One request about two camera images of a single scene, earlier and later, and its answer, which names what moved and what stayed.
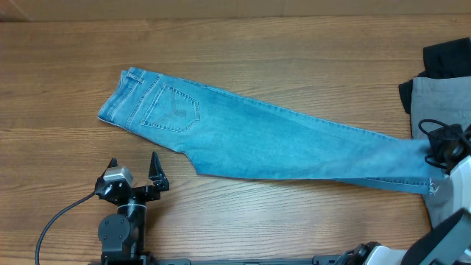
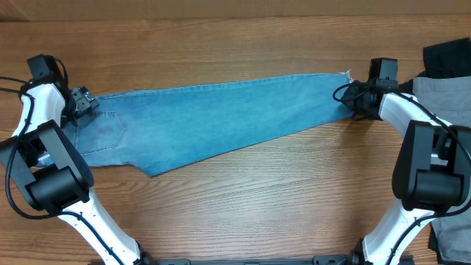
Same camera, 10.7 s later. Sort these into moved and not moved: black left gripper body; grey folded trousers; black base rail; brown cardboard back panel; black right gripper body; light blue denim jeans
Moved: black left gripper body; light blue denim jeans; black right gripper body
Not moved: black base rail; brown cardboard back panel; grey folded trousers
